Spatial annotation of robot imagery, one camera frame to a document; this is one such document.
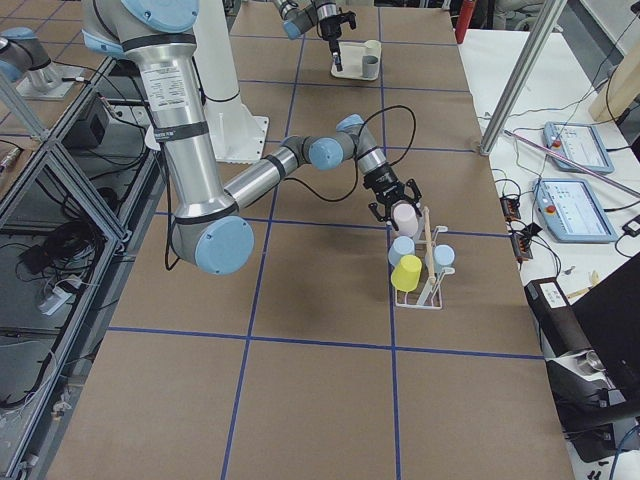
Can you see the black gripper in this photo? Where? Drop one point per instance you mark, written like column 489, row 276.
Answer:
column 383, row 184
column 330, row 31

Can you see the pink plastic cup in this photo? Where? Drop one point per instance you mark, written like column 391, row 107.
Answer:
column 406, row 219

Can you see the light blue cup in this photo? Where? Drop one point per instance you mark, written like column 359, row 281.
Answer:
column 400, row 247
column 444, row 257

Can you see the yellow plastic cup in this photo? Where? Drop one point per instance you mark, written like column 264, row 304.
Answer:
column 406, row 274

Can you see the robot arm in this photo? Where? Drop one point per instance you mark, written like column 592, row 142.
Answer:
column 206, row 229
column 325, row 15

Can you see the cream white cup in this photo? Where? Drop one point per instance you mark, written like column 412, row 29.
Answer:
column 372, row 48

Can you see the grey plastic cup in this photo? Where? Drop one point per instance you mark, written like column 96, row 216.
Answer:
column 370, row 67

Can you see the cream plastic tray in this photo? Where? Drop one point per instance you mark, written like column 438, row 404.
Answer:
column 352, row 53

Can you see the red fire extinguisher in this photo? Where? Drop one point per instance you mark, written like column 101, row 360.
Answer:
column 465, row 14

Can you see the long metal grabber stick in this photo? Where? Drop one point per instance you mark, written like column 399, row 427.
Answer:
column 576, row 166

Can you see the near teach pendant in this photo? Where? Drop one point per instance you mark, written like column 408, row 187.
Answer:
column 571, row 212

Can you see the teach pendant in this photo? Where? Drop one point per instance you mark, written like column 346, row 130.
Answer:
column 580, row 143
column 571, row 212

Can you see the far teach pendant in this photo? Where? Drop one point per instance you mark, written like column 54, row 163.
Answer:
column 580, row 143

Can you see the black computer monitor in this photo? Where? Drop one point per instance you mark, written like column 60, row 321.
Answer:
column 609, row 317

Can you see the wooden rack handle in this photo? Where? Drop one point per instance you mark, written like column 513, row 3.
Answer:
column 429, row 247

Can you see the white wire cup rack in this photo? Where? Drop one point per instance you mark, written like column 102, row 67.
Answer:
column 424, row 296

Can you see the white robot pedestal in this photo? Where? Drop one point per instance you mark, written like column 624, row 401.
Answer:
column 237, row 136

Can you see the aluminium frame post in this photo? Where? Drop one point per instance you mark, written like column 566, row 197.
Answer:
column 524, row 65

